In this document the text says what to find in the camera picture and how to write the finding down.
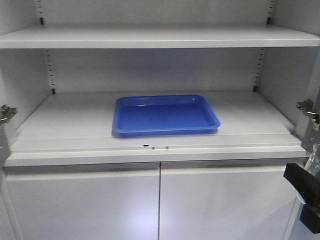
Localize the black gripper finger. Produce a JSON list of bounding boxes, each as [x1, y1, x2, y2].
[[283, 163, 320, 209], [299, 204, 320, 234]]

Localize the right lower cabinet door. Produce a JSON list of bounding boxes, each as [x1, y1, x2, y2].
[[159, 159, 301, 240]]

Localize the cabinet door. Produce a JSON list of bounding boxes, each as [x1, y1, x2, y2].
[[4, 163, 160, 240], [159, 159, 301, 240]]

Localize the left lower cabinet door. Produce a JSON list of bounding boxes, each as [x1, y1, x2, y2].
[[4, 163, 160, 240]]

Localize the grey upper cabinet shelf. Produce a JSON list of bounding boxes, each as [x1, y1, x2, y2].
[[0, 25, 320, 49]]

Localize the right metal door hinge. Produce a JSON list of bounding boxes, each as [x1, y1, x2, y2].
[[296, 99, 320, 131]]

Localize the metal door hinge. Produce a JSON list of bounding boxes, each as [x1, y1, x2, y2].
[[296, 99, 320, 131], [0, 104, 18, 126]]

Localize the blue plastic tray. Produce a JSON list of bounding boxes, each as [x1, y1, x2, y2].
[[112, 94, 221, 138]]

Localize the left metal door hinge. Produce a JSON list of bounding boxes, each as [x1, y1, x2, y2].
[[0, 104, 18, 126]]

